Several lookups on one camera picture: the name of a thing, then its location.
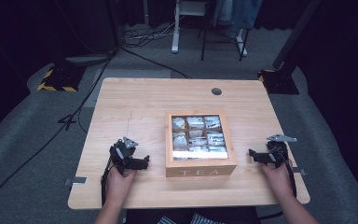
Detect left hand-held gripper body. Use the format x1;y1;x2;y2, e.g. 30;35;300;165
108;136;140;175

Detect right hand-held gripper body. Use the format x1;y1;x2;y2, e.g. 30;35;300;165
265;133;298;169

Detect wooden tea box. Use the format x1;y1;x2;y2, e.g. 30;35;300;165
164;111;239;178

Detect person's right hand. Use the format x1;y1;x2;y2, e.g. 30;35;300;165
258;161;295;198

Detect pile of tea bag packets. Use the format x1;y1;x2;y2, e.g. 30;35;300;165
171;115;228;161

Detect black yellow striped stand base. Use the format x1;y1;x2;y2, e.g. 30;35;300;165
36;64;88;93
257;68;300;95

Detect person's striped clothing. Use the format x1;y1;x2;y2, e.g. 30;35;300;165
157;212;227;224

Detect dark slanted metal pole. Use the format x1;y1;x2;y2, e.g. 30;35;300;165
271;0;323;71

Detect white desk leg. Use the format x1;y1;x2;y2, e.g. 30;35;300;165
171;0;207;55

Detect blue hanging jeans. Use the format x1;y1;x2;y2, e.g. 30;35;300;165
212;0;264;39

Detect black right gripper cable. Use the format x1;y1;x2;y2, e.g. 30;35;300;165
256;157;298;221

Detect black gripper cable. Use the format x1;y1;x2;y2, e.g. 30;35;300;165
256;157;298;221
100;154;114;207

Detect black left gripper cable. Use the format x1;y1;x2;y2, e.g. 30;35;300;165
100;154;114;207

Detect long black floor cable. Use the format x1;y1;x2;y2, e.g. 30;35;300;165
0;46;190;216

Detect black metal chair frame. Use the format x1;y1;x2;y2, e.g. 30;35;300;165
197;0;252;63

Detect bundle of floor cables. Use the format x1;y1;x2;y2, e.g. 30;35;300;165
121;16;187;49

